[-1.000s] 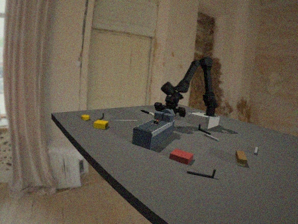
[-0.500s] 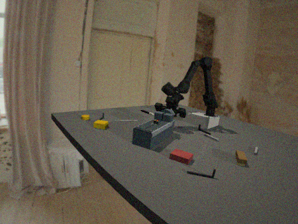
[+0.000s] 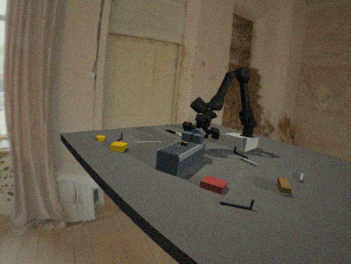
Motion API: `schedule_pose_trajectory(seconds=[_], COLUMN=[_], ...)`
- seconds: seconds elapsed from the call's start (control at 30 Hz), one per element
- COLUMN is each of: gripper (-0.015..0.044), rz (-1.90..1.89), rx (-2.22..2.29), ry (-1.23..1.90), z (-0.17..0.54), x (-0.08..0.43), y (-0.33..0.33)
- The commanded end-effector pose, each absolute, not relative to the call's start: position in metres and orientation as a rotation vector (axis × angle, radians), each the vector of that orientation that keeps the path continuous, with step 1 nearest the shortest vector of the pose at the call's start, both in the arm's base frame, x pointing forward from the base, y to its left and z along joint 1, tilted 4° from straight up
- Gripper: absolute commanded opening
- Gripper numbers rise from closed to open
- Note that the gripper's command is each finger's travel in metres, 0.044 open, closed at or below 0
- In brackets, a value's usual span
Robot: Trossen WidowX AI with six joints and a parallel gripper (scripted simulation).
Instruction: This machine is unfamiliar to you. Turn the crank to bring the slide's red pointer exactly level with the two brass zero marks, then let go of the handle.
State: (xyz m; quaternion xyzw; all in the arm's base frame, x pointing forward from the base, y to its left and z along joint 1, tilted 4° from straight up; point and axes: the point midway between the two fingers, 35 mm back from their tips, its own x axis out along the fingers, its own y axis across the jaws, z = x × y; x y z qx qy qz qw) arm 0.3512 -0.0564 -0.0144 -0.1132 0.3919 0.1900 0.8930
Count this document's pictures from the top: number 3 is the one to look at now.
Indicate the red rectangular block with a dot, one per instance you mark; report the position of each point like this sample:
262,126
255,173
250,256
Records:
213,184

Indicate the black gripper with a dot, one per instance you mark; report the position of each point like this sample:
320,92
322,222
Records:
187,126

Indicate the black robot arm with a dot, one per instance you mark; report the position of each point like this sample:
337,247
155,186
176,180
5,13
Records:
246,116

